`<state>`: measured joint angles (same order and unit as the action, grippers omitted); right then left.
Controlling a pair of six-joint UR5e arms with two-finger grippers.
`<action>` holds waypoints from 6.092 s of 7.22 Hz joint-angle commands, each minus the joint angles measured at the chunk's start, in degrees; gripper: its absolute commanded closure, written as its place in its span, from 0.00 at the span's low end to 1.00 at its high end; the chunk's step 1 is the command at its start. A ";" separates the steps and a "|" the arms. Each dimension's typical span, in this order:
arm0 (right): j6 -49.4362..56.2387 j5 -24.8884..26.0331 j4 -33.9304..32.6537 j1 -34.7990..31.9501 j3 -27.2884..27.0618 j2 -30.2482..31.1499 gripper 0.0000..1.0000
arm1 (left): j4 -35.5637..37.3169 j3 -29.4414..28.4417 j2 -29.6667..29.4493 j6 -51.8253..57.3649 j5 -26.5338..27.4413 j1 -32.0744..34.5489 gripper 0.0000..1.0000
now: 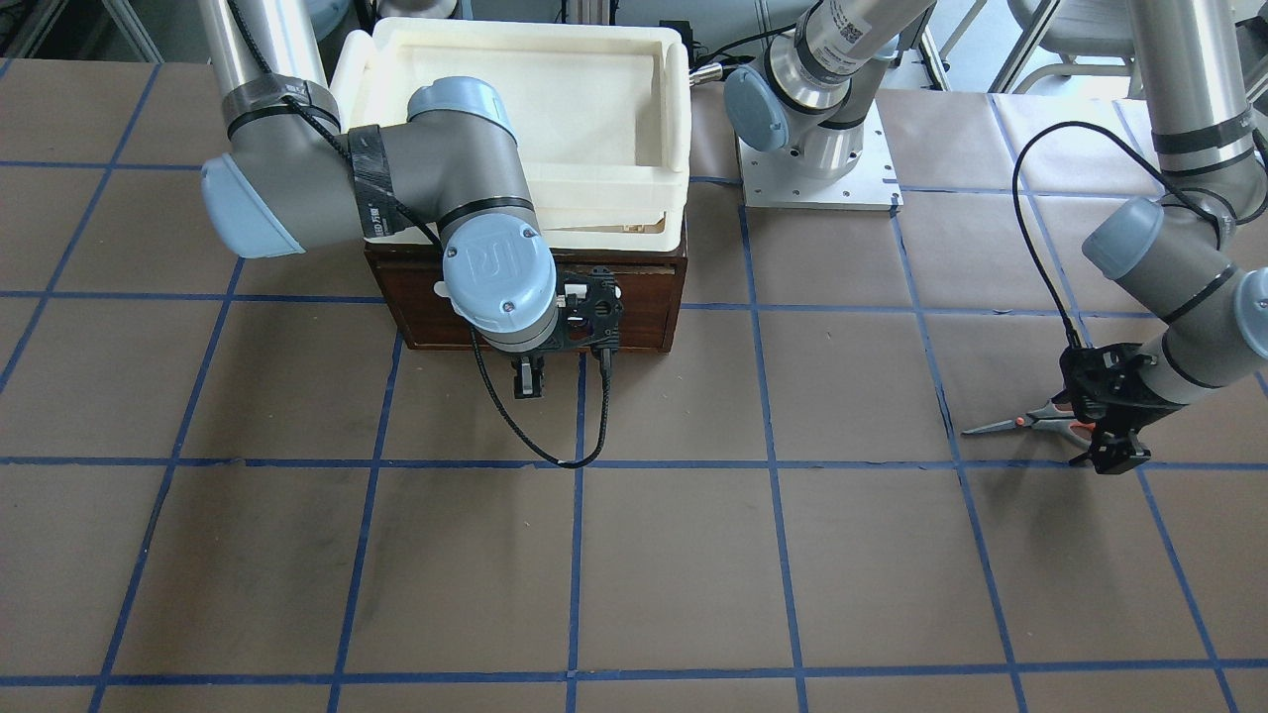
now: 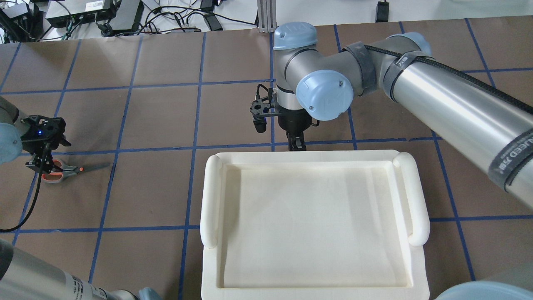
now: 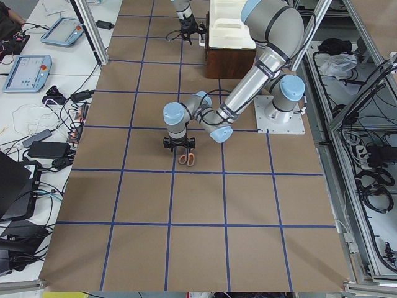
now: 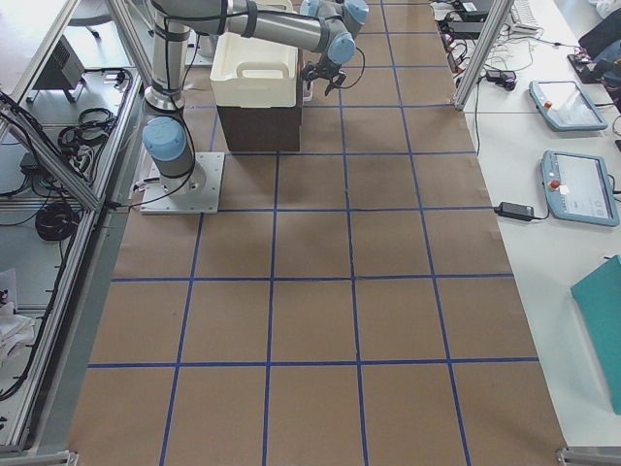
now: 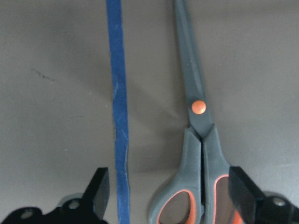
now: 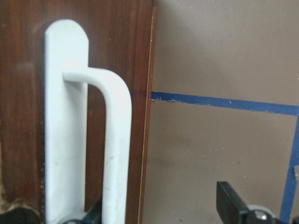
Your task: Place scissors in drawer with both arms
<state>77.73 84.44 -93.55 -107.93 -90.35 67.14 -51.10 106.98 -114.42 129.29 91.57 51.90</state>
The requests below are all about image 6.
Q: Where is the brown wooden drawer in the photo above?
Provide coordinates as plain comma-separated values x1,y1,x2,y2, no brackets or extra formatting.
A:
0,0,157,224

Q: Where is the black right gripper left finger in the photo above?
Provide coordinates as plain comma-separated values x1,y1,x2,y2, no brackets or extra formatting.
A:
63,199,102,224

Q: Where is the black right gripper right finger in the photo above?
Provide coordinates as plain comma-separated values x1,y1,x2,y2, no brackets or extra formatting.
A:
216,181,299,224

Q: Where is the white drawer handle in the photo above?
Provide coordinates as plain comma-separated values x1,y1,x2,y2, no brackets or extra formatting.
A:
44,20,132,224

